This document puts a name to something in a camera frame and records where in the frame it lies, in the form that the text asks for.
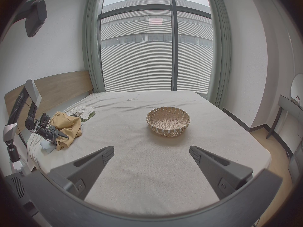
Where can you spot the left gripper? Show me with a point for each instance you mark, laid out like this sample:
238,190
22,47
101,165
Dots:
47,133

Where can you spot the grey-green curtain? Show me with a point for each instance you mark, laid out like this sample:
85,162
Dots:
91,44
219,55

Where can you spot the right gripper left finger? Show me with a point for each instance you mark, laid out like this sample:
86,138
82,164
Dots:
78,174

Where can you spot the round mirror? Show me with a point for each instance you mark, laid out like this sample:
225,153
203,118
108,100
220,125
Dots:
297,86

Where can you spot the bed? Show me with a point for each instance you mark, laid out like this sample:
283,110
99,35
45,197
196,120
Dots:
151,169

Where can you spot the cream garment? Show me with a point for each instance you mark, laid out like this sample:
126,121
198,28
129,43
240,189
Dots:
82,110

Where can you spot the grey side table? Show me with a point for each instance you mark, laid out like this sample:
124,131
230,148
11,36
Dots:
286,103

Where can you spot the tan shorts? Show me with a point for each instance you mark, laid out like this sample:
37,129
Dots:
71,126

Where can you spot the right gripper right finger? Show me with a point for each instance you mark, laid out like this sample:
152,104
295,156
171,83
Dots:
222,174

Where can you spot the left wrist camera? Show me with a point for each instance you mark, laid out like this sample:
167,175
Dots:
44,118

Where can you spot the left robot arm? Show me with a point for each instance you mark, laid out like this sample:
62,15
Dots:
33,91

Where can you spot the green garment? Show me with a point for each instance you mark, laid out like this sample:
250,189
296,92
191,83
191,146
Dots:
91,115

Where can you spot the round woven basket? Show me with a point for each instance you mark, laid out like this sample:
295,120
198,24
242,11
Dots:
168,118

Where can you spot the window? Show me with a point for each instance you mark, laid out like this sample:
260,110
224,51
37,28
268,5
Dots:
142,55

